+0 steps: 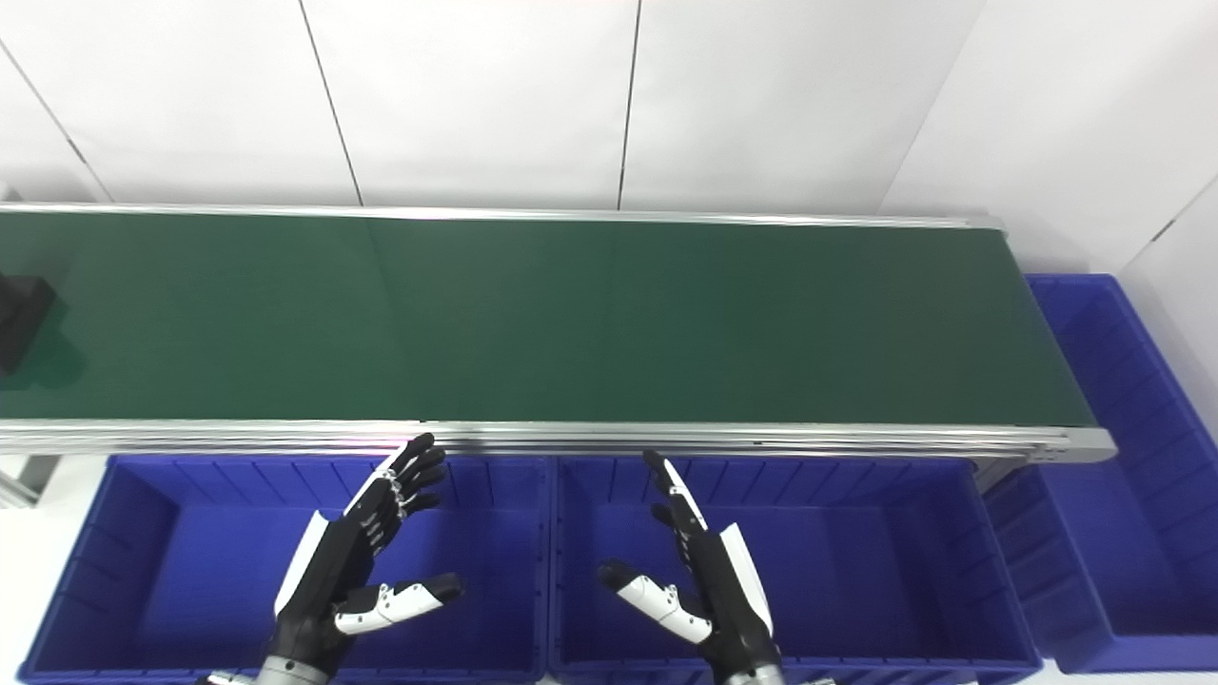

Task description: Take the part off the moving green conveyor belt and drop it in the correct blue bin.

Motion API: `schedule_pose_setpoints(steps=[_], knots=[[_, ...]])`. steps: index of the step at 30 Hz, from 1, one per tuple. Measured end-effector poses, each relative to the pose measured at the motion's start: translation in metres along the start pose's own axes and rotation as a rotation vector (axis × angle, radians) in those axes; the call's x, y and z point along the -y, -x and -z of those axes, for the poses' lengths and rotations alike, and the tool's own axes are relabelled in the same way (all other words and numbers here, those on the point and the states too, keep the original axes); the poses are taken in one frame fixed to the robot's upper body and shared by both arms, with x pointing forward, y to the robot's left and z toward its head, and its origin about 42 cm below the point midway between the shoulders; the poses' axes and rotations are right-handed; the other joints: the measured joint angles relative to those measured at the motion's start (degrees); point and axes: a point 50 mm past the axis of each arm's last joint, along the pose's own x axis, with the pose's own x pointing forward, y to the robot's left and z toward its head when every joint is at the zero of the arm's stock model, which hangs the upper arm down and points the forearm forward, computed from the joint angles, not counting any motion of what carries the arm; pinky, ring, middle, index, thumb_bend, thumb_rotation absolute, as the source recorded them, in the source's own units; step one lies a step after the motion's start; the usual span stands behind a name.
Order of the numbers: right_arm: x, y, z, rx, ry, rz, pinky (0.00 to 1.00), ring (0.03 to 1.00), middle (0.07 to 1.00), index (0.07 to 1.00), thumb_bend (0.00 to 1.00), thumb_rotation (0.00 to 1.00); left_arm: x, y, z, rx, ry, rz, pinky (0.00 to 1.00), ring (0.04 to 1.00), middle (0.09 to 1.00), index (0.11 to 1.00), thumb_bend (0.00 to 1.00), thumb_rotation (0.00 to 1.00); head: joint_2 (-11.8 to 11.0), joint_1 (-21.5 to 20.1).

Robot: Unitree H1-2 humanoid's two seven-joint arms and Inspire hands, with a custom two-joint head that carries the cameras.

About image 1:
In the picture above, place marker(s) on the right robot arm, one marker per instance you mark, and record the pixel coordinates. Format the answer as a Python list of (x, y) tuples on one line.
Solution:
[(756, 677)]

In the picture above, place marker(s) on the aluminium conveyor leg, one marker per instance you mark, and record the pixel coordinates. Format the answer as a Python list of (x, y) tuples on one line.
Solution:
[(24, 476), (999, 473)]

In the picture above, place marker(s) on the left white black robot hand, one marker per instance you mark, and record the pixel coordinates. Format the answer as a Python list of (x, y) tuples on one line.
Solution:
[(333, 571)]

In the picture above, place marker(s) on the blue plastic bin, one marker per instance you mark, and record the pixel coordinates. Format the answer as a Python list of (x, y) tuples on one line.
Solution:
[(1132, 495), (190, 571), (856, 571)]

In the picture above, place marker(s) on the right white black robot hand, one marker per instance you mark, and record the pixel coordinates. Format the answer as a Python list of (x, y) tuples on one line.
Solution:
[(728, 599)]

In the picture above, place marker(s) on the black cylinder block part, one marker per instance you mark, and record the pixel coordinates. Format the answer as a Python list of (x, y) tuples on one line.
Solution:
[(21, 319)]

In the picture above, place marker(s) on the green conveyor belt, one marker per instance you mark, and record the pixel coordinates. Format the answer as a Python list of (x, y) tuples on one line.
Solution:
[(761, 440), (571, 323)]

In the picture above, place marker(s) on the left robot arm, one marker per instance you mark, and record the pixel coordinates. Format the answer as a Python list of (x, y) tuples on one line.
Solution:
[(285, 674)]

